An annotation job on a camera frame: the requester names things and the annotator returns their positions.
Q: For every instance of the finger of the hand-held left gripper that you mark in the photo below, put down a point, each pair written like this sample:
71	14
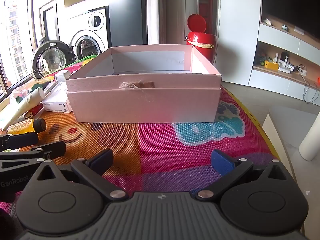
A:
20	141
52	148

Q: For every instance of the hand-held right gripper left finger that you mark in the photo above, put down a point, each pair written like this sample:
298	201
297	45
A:
102	161

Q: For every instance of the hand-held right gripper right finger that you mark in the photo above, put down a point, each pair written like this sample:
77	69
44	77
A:
222	163

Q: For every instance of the yellow bottle with black cap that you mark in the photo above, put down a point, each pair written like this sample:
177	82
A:
22	126

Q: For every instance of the cream cosmetic tube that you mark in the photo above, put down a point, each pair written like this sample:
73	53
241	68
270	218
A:
27	102

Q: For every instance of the white power adapter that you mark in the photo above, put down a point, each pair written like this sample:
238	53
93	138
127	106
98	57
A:
63	76

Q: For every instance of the pink cardboard box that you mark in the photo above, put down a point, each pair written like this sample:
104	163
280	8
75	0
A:
150	105

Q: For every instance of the red lipstick packet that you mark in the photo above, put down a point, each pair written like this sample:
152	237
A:
35	110

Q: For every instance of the white carton with blue label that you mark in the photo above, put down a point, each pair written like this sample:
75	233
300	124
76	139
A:
56	106

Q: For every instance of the colourful cartoon play mat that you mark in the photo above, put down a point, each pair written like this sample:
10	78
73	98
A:
155	142

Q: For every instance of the plain white carton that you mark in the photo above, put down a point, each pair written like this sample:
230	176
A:
58	91

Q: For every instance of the white side table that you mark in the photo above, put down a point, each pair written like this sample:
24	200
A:
280	130

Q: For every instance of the white and wood TV cabinet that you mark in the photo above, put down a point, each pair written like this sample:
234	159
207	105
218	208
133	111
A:
275	80

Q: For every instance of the window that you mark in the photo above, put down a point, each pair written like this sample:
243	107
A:
12	42

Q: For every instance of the white front-load washing machine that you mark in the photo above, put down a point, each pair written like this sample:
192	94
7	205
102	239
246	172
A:
86	46

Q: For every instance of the yellow toy box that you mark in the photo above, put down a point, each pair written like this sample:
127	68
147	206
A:
272	65

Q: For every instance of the green toy tractor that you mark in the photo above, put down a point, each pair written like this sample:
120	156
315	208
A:
262	60

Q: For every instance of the white router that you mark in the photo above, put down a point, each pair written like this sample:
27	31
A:
283	63

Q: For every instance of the white power strip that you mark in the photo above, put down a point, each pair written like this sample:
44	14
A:
301	70

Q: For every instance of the red trash bin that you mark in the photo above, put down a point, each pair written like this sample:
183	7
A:
200	43

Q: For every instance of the white stacked dryer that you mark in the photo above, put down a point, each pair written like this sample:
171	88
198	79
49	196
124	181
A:
82	21

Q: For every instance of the white curtain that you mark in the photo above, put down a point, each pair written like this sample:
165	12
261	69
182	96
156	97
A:
153	12

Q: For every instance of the black television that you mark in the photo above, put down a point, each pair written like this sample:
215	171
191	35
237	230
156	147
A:
292	2

